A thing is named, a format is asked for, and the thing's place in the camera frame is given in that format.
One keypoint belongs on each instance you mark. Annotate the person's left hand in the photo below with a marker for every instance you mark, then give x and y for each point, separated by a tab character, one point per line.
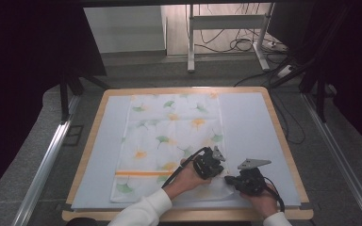
187	180

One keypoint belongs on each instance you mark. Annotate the dark curtain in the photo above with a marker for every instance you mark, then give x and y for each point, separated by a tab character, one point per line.
19	78
358	62

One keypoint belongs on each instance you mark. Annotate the wooden table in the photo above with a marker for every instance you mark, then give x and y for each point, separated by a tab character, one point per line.
89	147

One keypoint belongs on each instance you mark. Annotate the white power strip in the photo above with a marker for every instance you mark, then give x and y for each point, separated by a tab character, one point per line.
285	71

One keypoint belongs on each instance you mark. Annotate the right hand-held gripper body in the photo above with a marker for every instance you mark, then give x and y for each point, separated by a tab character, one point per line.
250	180

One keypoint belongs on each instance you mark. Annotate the white board panel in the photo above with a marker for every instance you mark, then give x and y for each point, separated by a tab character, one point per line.
122	28

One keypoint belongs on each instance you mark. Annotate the light blue table mat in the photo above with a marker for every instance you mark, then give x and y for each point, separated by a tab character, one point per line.
251	125

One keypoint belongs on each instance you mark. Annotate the dark floor vent grille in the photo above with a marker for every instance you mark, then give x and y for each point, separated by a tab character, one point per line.
73	135

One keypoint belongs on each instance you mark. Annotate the white ginkgo leaf print pillowcase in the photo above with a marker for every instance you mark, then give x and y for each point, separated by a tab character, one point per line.
169	138

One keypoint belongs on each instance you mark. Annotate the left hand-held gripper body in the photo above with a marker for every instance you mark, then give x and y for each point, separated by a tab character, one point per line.
208	163

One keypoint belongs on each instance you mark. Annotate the white metal desk frame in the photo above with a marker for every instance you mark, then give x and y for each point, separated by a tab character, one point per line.
226	22

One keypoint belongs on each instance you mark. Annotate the silver metal floor rail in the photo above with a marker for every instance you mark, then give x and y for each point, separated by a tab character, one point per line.
47	163
339	157

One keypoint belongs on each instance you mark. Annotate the person's right hand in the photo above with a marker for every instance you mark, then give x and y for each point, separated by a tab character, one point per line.
262	204

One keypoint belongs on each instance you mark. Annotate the black metal stand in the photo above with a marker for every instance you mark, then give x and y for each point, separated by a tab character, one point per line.
320	94
65	97

